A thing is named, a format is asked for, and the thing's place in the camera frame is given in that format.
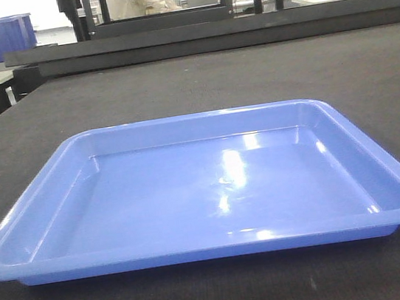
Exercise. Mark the blue plastic tray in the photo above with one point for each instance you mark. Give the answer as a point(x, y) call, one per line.
point(195, 187)

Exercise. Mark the black metal frame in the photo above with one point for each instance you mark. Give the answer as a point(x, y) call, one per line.
point(80, 14)

